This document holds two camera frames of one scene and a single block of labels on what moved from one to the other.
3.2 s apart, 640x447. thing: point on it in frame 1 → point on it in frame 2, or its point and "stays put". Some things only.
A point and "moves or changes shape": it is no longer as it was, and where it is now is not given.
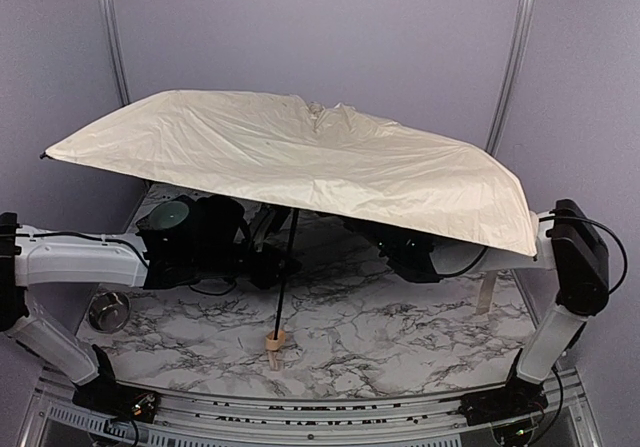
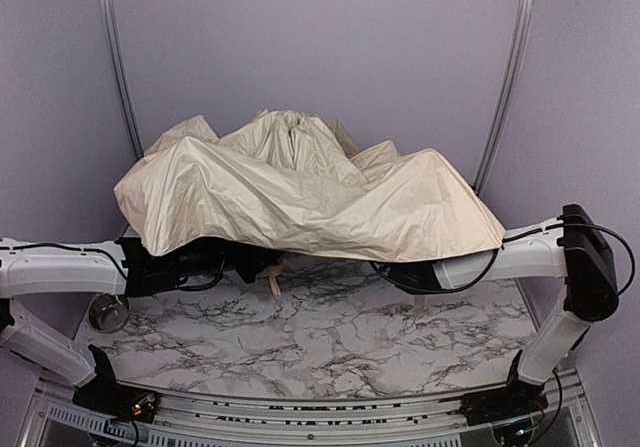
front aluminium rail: [570, 418] stays put
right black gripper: [382, 240] → [392, 273]
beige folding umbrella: [288, 150] moves or changes shape
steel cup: [109, 311] stays put
